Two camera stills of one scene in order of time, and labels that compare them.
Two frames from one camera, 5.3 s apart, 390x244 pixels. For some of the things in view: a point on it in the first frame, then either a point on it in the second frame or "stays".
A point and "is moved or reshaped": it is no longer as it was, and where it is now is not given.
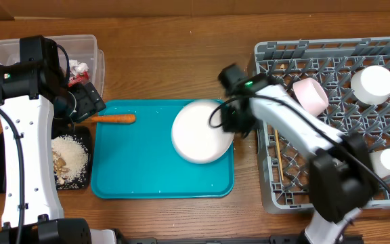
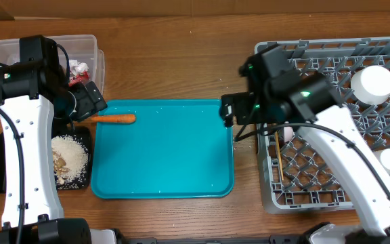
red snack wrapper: [82, 78] stays
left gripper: [90, 101] stays
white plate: [197, 133] is moved or reshaped
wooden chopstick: [279, 154] stays
